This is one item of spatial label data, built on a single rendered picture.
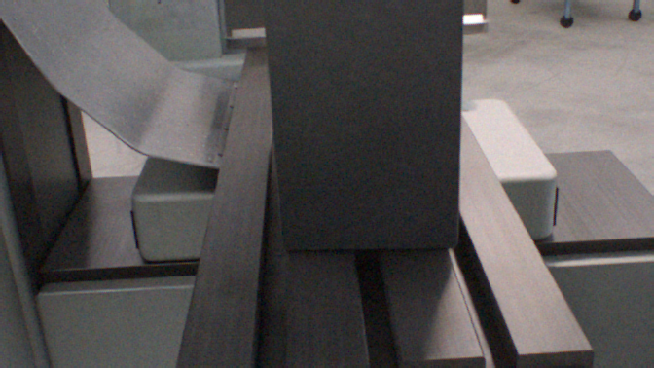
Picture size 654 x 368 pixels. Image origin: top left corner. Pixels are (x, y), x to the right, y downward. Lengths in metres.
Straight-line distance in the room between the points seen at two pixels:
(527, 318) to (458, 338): 0.05
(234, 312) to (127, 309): 0.51
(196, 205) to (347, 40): 0.47
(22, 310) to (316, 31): 0.62
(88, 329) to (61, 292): 0.06
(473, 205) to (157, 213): 0.44
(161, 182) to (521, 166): 0.42
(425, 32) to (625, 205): 0.65
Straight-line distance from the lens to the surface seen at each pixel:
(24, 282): 1.00
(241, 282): 0.53
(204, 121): 1.02
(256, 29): 1.08
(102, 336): 1.03
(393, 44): 0.50
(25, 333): 1.03
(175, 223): 0.95
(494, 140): 1.04
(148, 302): 0.99
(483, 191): 0.64
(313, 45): 0.50
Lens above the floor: 1.23
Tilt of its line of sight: 25 degrees down
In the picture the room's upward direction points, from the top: 3 degrees counter-clockwise
